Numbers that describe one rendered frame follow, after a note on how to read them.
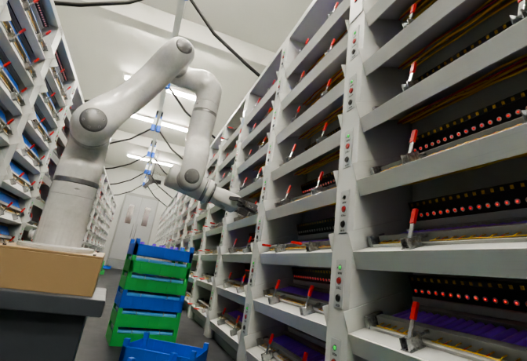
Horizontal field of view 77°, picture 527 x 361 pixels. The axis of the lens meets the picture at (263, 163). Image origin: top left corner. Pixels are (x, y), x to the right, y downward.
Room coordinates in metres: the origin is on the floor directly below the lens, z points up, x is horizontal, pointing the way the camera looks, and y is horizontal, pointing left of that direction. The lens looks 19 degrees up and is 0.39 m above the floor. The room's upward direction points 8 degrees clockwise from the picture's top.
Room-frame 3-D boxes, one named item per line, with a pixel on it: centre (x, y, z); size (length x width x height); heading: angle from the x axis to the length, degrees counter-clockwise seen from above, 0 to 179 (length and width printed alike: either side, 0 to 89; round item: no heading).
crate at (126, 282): (1.85, 0.47, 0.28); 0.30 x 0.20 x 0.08; 117
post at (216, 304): (2.28, 0.10, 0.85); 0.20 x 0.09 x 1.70; 108
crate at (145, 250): (1.85, 0.47, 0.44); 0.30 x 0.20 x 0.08; 117
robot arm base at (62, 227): (0.99, 0.54, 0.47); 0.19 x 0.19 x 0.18
